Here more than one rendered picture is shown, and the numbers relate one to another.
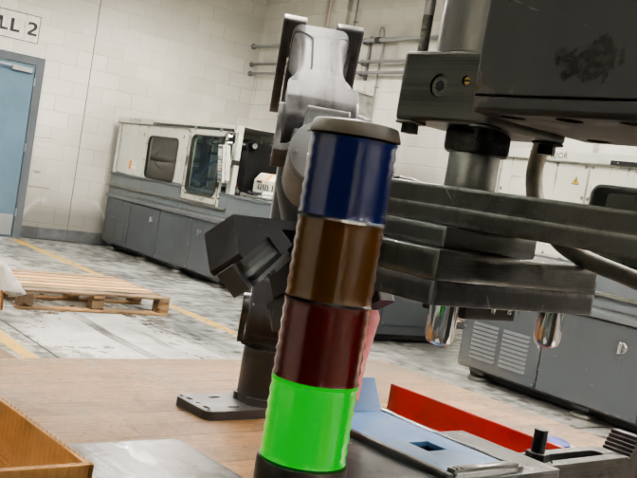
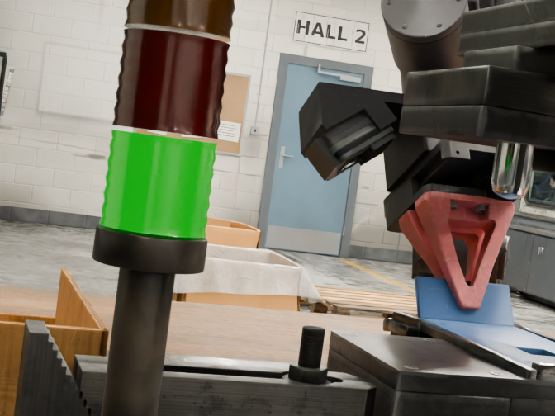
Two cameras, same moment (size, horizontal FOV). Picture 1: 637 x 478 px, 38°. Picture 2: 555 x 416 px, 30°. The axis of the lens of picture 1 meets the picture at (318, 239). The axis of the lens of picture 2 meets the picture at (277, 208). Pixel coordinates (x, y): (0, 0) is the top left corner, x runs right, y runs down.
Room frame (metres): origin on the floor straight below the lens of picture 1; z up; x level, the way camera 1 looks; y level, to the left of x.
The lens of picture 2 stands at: (0.07, -0.19, 1.08)
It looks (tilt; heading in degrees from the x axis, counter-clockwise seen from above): 3 degrees down; 23
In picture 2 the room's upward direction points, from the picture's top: 8 degrees clockwise
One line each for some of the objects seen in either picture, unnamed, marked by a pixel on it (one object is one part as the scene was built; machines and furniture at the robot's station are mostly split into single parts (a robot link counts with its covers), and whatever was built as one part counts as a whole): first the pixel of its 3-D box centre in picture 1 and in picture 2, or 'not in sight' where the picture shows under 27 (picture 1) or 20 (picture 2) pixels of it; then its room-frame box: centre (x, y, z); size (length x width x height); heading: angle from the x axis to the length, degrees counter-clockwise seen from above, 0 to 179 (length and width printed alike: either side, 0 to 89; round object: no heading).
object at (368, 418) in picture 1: (403, 420); (515, 323); (0.71, -0.09, 1.00); 0.15 x 0.07 x 0.03; 40
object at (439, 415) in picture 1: (432, 444); not in sight; (0.93, -0.15, 0.93); 0.25 x 0.12 x 0.06; 40
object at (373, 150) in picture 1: (348, 178); not in sight; (0.40, -0.01, 1.17); 0.04 x 0.04 x 0.03
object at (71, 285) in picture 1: (71, 290); (391, 310); (7.23, 1.85, 0.07); 1.20 x 1.00 x 0.14; 129
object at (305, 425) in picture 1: (308, 418); (158, 182); (0.40, -0.01, 1.07); 0.04 x 0.04 x 0.03
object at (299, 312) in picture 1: (321, 340); (171, 85); (0.40, -0.01, 1.10); 0.04 x 0.04 x 0.03
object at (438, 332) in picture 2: (381, 460); (469, 363); (0.67, -0.07, 0.98); 0.13 x 0.01 x 0.03; 40
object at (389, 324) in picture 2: not in sight; (420, 335); (0.72, -0.03, 0.98); 0.07 x 0.02 x 0.01; 40
